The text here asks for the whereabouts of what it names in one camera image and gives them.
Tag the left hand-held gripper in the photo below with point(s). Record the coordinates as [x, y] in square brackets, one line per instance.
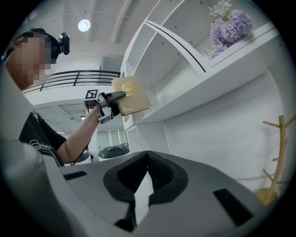
[91, 95]

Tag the black metal railing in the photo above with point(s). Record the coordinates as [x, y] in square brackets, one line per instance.
[92, 76]

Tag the black head-mounted camera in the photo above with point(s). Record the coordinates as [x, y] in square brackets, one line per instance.
[64, 45]

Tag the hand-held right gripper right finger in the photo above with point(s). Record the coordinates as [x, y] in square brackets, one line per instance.
[196, 208]

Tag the round ceiling lamp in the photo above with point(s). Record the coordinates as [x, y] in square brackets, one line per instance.
[84, 25]

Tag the white desk with hutch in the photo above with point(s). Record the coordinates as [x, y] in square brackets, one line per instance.
[208, 139]

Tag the wooden mug tree stand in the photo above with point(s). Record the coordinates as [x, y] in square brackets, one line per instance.
[278, 157]

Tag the person's black t-shirt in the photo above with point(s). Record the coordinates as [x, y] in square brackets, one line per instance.
[39, 139]

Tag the person's left forearm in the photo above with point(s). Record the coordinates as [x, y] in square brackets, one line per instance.
[78, 139]

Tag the purple flower bouquet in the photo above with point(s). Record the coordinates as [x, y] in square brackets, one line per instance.
[231, 30]

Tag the person's head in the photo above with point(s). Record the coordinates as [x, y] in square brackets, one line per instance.
[27, 64]

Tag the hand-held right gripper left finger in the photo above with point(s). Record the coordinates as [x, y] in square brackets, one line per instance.
[92, 189]

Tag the tan hardcover book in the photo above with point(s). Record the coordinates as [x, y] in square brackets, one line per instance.
[134, 92]

